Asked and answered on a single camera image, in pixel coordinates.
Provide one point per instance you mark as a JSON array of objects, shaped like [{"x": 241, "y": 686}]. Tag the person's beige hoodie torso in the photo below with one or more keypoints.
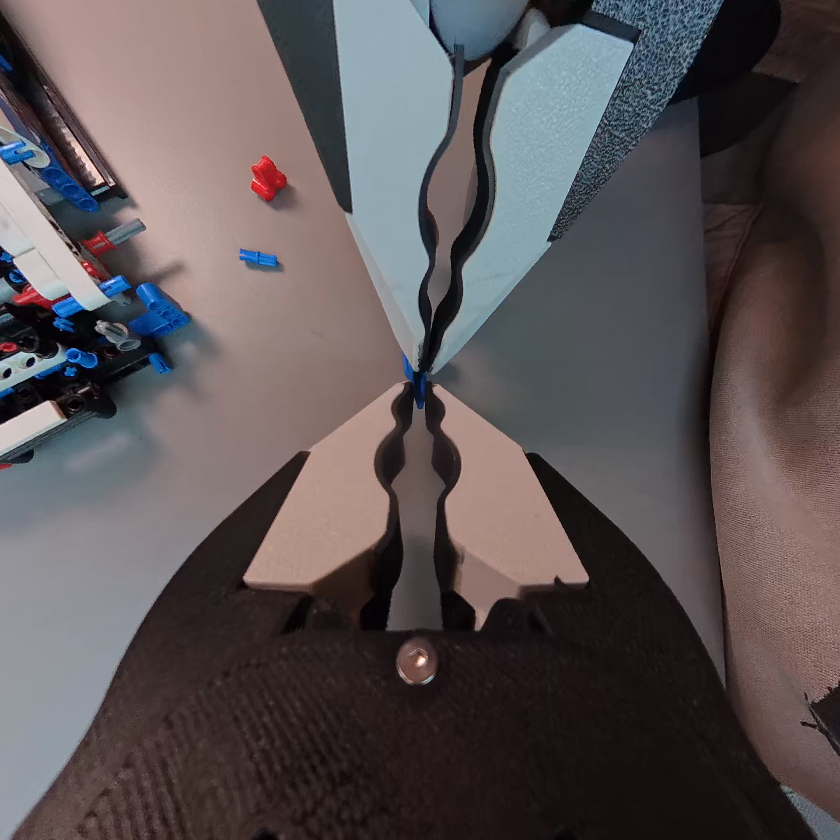
[{"x": 774, "y": 459}]

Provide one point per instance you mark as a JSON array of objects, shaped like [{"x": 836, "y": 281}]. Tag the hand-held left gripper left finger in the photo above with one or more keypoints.
[{"x": 315, "y": 525}]

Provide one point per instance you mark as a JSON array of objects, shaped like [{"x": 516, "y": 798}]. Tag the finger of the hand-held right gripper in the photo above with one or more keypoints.
[
  {"x": 394, "y": 131},
  {"x": 544, "y": 164}
]

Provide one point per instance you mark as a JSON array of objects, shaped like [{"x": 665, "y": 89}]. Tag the red toy brick connector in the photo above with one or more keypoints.
[{"x": 268, "y": 178}]

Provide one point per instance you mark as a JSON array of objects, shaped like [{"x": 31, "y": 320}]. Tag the person's right forearm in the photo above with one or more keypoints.
[{"x": 781, "y": 131}]

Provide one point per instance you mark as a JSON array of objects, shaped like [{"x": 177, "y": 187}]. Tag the small blue brick pin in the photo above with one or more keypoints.
[{"x": 259, "y": 257}]

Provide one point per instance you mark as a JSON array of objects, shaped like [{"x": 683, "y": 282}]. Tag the grey desk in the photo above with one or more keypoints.
[{"x": 216, "y": 394}]

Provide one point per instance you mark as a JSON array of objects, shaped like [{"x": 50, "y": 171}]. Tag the blue toy brick assembly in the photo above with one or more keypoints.
[{"x": 417, "y": 394}]

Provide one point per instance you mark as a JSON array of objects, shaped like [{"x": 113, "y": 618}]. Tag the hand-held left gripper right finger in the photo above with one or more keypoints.
[{"x": 512, "y": 525}]

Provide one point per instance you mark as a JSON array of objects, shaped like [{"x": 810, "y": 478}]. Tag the toy brick car model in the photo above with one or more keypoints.
[{"x": 59, "y": 315}]

